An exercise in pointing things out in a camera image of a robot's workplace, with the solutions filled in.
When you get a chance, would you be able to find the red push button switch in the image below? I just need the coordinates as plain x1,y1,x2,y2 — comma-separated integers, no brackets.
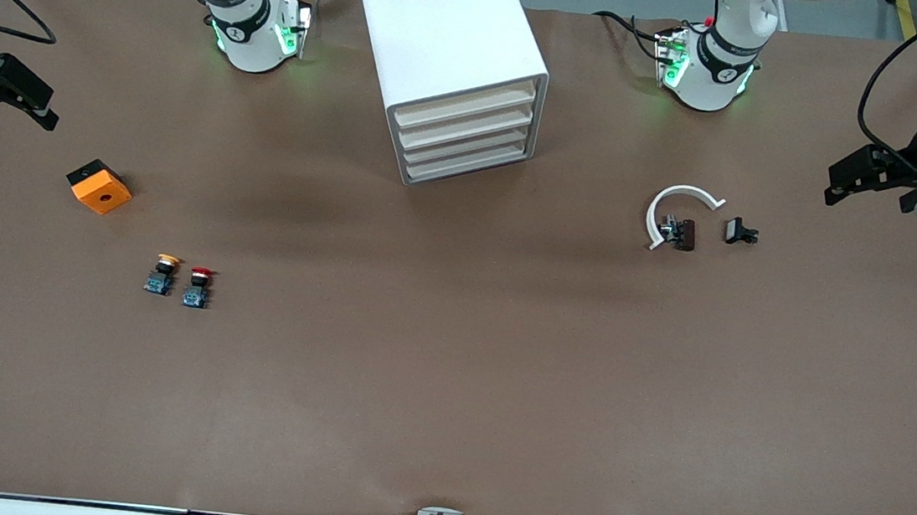
180,265,216,311

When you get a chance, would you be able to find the white plastic drawer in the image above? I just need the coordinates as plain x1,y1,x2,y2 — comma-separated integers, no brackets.
395,90,536,160
399,110,536,178
391,69,538,142
403,128,538,197

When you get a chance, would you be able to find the white drawer cabinet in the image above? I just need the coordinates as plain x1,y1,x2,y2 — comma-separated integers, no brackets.
334,0,557,198

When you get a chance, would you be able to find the orange box with hole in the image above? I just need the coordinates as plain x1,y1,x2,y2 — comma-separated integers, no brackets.
63,156,136,219

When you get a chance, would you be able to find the small black clip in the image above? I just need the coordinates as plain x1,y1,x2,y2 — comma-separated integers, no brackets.
722,216,762,249

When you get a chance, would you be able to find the white half-round pipe clamp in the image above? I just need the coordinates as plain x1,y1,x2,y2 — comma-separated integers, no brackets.
642,181,729,259

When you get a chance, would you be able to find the yellow push button switch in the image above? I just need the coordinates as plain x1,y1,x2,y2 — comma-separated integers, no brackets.
141,252,183,300

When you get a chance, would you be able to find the black base cable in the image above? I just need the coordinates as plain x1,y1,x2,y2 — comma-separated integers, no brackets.
589,10,669,64

